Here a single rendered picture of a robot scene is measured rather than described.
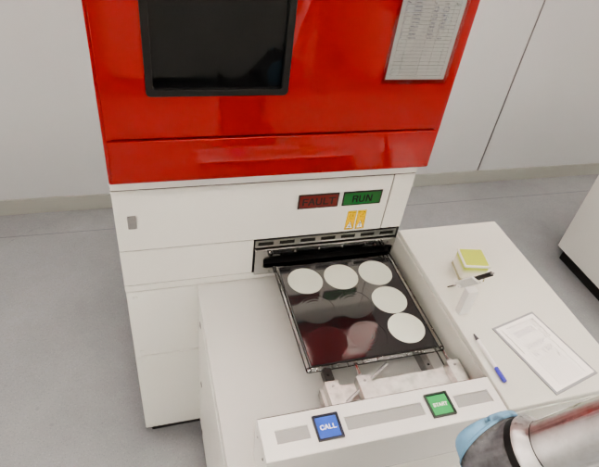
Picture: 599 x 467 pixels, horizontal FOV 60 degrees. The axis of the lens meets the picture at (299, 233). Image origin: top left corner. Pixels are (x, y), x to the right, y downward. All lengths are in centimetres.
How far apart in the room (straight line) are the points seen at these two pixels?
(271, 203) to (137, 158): 38
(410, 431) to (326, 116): 72
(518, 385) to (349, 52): 85
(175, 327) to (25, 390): 92
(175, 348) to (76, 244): 136
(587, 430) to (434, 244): 89
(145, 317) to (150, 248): 28
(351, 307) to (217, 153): 56
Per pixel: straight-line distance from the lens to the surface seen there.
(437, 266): 153
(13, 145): 303
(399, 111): 130
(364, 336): 137
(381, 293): 149
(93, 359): 246
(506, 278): 159
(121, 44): 109
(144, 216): 137
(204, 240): 144
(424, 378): 137
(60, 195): 318
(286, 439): 112
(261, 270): 154
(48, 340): 257
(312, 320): 138
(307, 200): 142
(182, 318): 166
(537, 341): 146
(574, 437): 85
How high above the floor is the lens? 194
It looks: 40 degrees down
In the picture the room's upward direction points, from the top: 8 degrees clockwise
